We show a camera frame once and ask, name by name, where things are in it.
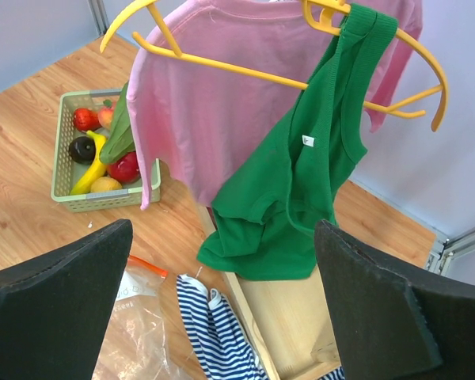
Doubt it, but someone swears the fake dark purple plum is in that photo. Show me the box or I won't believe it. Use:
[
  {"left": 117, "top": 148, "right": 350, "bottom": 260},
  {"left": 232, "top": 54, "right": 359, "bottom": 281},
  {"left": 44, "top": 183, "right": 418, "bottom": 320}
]
[{"left": 68, "top": 136, "right": 96, "bottom": 165}]

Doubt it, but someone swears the yellow clothes hanger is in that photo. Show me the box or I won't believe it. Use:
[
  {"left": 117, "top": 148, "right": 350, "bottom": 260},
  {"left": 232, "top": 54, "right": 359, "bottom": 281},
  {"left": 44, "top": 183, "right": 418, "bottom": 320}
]
[{"left": 100, "top": 1, "right": 449, "bottom": 132}]

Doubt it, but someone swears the fake red apple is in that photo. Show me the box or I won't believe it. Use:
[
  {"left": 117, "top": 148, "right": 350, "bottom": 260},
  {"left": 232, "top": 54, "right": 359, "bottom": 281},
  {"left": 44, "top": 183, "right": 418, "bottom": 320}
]
[{"left": 107, "top": 151, "right": 140, "bottom": 184}]

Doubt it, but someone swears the light green plastic basket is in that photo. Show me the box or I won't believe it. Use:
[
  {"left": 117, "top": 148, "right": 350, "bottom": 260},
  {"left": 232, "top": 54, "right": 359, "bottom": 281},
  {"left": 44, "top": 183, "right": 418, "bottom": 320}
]
[{"left": 51, "top": 88, "right": 143, "bottom": 212}]

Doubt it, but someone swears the fake strawberry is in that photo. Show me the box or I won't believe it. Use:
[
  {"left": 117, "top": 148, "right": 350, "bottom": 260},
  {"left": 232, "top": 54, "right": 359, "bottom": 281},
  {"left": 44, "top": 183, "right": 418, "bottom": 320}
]
[{"left": 73, "top": 108, "right": 101, "bottom": 132}]

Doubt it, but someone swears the fake yellow banana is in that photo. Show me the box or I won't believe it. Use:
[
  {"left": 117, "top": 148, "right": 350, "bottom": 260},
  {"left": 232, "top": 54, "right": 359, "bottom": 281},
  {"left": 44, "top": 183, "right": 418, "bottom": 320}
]
[{"left": 70, "top": 131, "right": 107, "bottom": 196}]

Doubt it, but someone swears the green tank top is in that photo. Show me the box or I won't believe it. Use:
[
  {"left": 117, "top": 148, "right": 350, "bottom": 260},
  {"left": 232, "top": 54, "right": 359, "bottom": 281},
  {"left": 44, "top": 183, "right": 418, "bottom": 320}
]
[{"left": 197, "top": 5, "right": 397, "bottom": 281}]

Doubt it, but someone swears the fake green leafy vegetable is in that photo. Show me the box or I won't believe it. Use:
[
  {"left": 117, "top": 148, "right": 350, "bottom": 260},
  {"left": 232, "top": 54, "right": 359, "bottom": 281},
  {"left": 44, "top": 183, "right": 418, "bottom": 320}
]
[{"left": 100, "top": 82, "right": 135, "bottom": 165}]

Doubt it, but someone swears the clear zip top bag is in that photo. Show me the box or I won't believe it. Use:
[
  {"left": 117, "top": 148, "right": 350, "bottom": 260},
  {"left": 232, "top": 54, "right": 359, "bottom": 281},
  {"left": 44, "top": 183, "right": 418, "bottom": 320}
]
[{"left": 92, "top": 256, "right": 190, "bottom": 380}]

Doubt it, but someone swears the blue striped cloth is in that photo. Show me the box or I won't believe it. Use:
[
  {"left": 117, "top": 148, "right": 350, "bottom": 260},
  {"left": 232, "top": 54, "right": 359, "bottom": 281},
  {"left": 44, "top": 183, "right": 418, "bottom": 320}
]
[{"left": 177, "top": 275, "right": 344, "bottom": 379}]

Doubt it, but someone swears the pink shirt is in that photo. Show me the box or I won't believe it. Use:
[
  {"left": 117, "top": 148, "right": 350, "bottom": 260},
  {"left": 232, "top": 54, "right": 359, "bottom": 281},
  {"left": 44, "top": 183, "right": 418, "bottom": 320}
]
[{"left": 126, "top": 0, "right": 424, "bottom": 211}]

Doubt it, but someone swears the fake yellow orange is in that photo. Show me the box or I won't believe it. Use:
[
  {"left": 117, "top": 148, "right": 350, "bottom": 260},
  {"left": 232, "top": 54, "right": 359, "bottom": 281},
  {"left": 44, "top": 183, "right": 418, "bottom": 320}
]
[{"left": 90, "top": 177, "right": 123, "bottom": 193}]

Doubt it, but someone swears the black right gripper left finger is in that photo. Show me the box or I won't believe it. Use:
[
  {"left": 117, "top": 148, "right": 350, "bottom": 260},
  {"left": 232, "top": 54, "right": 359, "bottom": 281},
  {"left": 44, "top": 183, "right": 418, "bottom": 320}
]
[{"left": 0, "top": 219, "right": 133, "bottom": 379}]

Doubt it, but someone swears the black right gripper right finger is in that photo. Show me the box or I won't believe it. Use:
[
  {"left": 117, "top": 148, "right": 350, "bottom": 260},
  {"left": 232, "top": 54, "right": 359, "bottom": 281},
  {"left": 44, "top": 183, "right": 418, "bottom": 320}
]
[{"left": 314, "top": 222, "right": 475, "bottom": 379}]

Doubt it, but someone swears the fake peach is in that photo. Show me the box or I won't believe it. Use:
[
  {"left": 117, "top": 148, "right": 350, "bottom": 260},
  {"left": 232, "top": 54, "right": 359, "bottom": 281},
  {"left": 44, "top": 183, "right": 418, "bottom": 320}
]
[{"left": 97, "top": 99, "right": 116, "bottom": 131}]

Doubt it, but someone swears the wooden clothes rack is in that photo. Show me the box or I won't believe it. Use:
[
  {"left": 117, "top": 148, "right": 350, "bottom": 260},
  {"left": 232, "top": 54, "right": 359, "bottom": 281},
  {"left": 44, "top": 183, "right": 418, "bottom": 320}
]
[{"left": 196, "top": 201, "right": 341, "bottom": 380}]

